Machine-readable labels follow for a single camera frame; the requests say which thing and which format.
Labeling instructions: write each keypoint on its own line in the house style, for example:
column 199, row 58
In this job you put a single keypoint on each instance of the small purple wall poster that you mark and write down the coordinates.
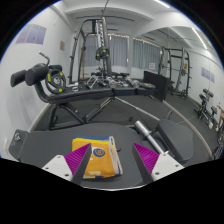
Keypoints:
column 208, row 75

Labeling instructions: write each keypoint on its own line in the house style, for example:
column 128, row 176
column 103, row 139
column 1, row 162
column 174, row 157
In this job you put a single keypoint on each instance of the black padded weight bench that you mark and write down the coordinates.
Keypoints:
column 50, row 143

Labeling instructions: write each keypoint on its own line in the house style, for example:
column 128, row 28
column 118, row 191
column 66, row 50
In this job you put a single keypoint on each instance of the black weight plate on rack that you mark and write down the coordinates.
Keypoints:
column 102, row 53

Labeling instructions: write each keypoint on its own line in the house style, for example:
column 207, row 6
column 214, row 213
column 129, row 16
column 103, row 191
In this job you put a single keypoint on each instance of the black weight plate yellow marks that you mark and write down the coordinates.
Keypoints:
column 55, row 81

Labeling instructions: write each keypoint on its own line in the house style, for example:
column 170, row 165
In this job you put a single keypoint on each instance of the black upright mat board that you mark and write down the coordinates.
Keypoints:
column 156, row 85

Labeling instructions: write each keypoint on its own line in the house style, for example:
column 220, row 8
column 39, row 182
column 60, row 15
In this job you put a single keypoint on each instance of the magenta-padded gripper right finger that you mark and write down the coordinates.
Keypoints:
column 146, row 158

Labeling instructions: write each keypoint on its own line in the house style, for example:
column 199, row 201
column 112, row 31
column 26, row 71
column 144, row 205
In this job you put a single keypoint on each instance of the grey window curtain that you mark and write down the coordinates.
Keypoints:
column 118, row 50
column 146, row 53

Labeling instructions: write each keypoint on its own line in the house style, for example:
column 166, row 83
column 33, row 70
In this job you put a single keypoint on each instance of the chrome dumbbell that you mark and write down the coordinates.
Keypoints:
column 133, row 82
column 112, row 83

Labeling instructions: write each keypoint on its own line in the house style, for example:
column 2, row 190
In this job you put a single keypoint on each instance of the brown wall plaque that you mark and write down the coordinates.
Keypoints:
column 62, row 45

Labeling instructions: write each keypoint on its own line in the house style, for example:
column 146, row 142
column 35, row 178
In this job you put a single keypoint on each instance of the black bench with foam rollers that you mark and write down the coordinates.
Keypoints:
column 80, row 95

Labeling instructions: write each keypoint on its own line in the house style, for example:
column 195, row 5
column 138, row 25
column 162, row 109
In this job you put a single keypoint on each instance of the dumbbell storage rack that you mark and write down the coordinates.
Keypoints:
column 205, row 106

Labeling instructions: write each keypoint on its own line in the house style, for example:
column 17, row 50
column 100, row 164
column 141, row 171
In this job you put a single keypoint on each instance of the silver barbell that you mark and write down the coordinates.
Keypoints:
column 148, row 135

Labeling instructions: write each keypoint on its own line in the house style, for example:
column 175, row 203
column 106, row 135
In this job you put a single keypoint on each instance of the long ceiling light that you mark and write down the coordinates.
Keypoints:
column 162, row 3
column 199, row 37

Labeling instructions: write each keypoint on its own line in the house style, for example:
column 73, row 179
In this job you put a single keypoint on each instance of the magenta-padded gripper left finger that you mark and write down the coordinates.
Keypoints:
column 77, row 158

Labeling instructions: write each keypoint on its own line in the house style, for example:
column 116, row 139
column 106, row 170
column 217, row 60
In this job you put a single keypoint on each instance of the black squat rack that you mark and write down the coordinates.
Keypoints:
column 181, row 73

